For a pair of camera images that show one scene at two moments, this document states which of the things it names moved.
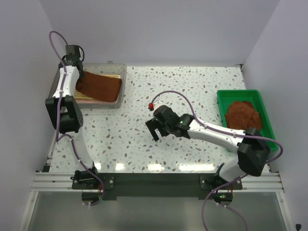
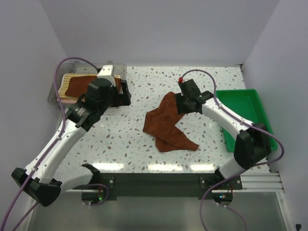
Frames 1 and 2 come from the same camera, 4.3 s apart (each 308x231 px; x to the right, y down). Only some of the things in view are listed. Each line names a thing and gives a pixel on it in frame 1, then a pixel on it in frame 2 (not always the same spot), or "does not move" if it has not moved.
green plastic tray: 242,109 does not move
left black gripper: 82,74 -> 121,99
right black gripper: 153,124 -> 181,109
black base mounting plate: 112,186 does not move
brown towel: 242,115 -> 160,123
